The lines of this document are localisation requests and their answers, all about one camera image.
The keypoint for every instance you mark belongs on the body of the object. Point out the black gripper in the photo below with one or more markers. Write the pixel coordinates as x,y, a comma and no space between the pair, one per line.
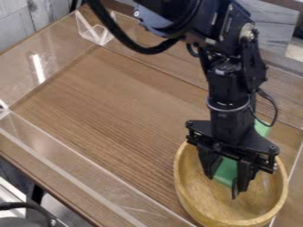
228,136

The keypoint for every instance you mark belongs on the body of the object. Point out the green rectangular block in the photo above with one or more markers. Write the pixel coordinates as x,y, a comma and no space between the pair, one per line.
226,172

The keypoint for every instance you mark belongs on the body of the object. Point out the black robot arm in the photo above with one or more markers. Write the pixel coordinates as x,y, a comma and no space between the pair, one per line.
220,36

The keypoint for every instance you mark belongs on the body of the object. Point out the brown wooden bowl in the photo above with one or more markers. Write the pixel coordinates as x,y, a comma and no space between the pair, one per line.
207,200

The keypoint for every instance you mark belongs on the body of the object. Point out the black table leg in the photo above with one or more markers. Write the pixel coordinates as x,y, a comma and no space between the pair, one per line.
36,194

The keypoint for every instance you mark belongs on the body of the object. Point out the clear acrylic front wall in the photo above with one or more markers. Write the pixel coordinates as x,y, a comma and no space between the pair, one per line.
104,199

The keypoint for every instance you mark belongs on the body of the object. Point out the clear acrylic corner bracket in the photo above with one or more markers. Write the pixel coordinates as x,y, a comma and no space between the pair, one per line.
96,33

